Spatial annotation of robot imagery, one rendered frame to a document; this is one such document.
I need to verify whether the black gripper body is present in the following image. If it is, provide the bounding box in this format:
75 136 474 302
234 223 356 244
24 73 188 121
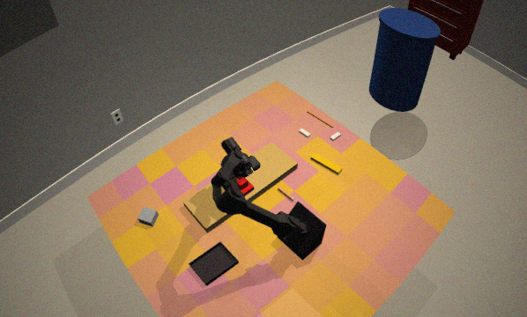
222 155 261 190

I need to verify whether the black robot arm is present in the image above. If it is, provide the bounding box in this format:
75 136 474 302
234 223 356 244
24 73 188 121
211 136 311 243

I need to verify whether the tan panel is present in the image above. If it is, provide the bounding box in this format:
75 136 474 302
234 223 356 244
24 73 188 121
183 142 298 232

